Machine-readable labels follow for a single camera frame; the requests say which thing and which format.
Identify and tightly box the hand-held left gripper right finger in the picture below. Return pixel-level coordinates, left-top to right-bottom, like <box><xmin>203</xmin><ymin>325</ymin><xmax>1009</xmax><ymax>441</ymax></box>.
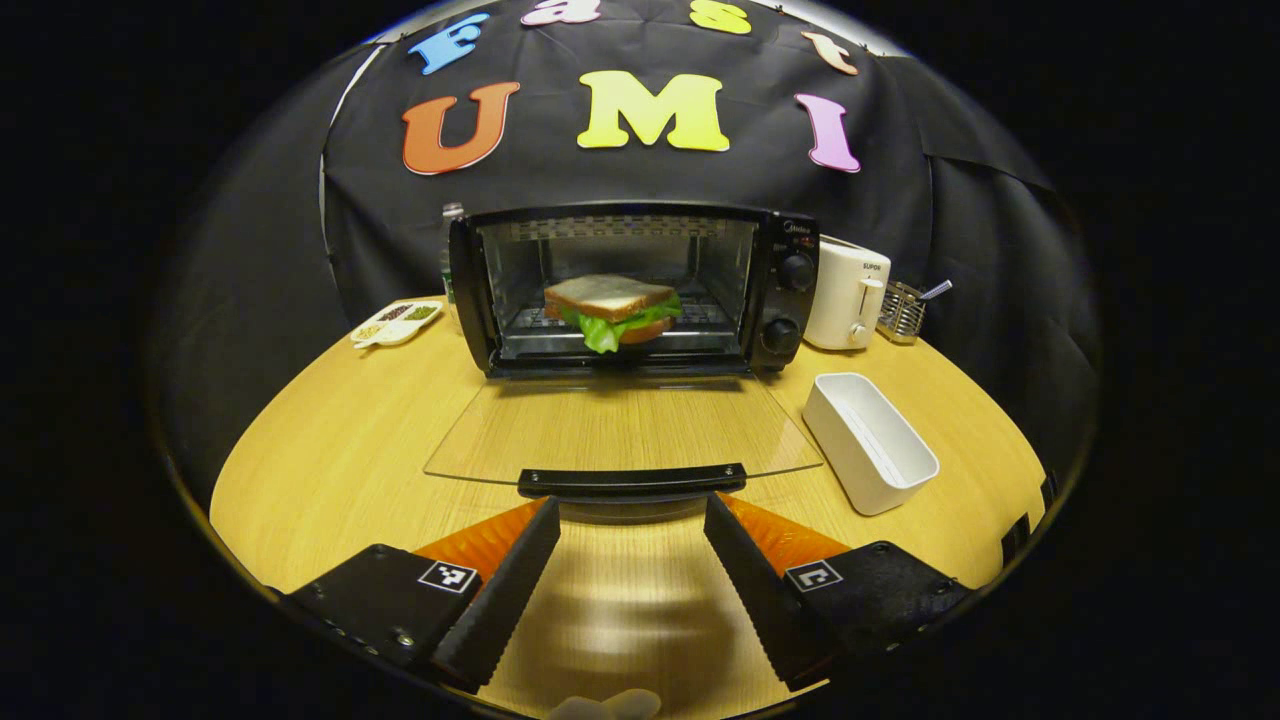
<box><xmin>703</xmin><ymin>492</ymin><xmax>976</xmax><ymax>693</ymax></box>

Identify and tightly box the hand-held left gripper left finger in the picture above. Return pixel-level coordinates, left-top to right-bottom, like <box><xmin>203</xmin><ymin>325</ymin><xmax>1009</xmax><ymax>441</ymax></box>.
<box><xmin>275</xmin><ymin>497</ymin><xmax>563</xmax><ymax>693</ymax></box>

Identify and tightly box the black electric oven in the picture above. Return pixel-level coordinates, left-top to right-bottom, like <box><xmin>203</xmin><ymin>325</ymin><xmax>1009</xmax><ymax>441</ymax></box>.
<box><xmin>424</xmin><ymin>202</ymin><xmax>824</xmax><ymax>503</ymax></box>

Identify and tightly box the lettuce sandwich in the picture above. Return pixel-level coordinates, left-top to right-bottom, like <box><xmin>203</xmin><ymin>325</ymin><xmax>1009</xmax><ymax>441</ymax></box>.
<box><xmin>543</xmin><ymin>274</ymin><xmax>685</xmax><ymax>355</ymax></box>

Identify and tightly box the white rectangular tray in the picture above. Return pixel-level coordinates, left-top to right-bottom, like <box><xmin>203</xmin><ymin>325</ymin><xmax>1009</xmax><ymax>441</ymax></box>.
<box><xmin>802</xmin><ymin>372</ymin><xmax>941</xmax><ymax>517</ymax></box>

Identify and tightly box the white divided condiment dish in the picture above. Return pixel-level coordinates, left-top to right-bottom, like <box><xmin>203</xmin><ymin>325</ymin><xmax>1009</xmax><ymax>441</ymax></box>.
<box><xmin>350</xmin><ymin>299</ymin><xmax>445</xmax><ymax>351</ymax></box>

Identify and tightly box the white toaster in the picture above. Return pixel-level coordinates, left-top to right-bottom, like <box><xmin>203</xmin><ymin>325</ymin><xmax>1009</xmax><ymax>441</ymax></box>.
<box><xmin>803</xmin><ymin>237</ymin><xmax>893</xmax><ymax>352</ymax></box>

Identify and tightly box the clear plastic water bottle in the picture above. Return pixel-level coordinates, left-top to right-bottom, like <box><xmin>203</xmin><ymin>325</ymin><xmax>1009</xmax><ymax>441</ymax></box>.
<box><xmin>439</xmin><ymin>203</ymin><xmax>467</xmax><ymax>307</ymax></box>

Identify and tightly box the black backdrop cloth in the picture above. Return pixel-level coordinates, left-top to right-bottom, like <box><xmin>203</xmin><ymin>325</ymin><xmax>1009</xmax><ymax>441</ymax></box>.
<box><xmin>150</xmin><ymin>0</ymin><xmax>1101</xmax><ymax>501</ymax></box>

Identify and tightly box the wire utensil holder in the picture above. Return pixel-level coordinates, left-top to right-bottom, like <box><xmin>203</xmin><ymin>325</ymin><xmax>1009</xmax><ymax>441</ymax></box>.
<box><xmin>878</xmin><ymin>281</ymin><xmax>927</xmax><ymax>345</ymax></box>

